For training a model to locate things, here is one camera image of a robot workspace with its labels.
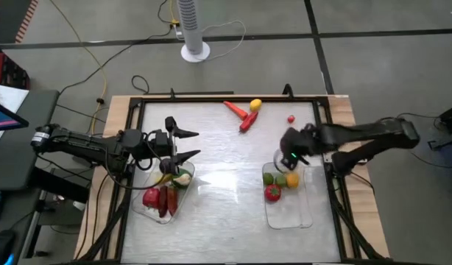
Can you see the white tower fan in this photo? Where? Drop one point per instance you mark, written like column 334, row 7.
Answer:
column 191, row 25

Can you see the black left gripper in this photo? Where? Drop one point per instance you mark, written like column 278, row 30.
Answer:
column 161, row 143

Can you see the clear plastic bin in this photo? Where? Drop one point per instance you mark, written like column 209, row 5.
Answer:
column 292, row 210
column 182, row 202

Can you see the black table frame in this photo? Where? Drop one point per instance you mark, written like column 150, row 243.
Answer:
column 229, row 99

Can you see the dark rug orange edge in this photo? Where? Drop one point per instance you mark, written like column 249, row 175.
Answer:
column 7, row 18

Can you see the black frame loop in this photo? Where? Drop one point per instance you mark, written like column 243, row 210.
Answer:
column 172, row 92
column 288, row 88

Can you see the red chili pepper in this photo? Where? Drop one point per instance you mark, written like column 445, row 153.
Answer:
column 249, row 122

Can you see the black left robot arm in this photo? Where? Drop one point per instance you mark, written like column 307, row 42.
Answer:
column 90, row 145

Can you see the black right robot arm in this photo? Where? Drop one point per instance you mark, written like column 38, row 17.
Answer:
column 366, row 130

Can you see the grey desk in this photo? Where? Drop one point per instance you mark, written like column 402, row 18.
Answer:
column 23, row 162

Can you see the red tomato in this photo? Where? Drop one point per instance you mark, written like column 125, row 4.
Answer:
column 272, row 193

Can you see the black computer mouse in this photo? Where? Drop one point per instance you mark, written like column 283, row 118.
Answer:
column 1, row 246

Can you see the red bell pepper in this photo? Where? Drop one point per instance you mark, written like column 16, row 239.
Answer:
column 151, row 198

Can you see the red crate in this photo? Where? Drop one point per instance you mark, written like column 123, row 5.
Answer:
column 7, row 70

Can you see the dark maroon chili pepper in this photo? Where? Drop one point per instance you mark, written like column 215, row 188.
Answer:
column 162, row 201

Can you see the green bell pepper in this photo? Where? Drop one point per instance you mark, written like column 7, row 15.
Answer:
column 188, row 173

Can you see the white garlic bulb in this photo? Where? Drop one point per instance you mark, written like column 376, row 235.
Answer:
column 182, row 180

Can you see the red green long pepper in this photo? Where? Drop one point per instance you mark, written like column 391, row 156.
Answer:
column 172, row 200

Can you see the green lime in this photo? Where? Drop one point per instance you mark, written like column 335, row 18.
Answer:
column 280, row 180
column 268, row 179

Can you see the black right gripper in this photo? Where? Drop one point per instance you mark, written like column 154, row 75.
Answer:
column 299, row 141

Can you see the pale yellow toy vegetable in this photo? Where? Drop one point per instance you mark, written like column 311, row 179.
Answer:
column 163, row 178

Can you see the laptop screen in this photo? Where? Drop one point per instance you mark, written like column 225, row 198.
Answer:
column 3, row 119

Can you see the orange carrot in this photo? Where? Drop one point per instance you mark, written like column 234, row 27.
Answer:
column 235, row 110

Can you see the white paper sheet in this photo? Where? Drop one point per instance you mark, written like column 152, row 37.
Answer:
column 9, row 95

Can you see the yellow lemon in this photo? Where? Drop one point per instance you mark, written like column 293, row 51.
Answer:
column 255, row 105

